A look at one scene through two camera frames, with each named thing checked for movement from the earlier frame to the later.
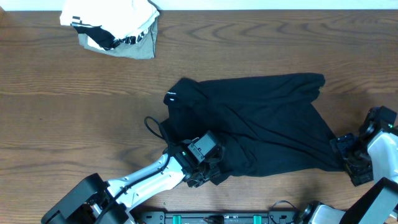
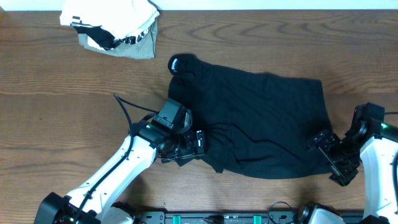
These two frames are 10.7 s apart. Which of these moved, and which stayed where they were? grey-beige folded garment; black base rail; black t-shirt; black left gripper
Moved: black left gripper; black t-shirt
Stayed: grey-beige folded garment; black base rail
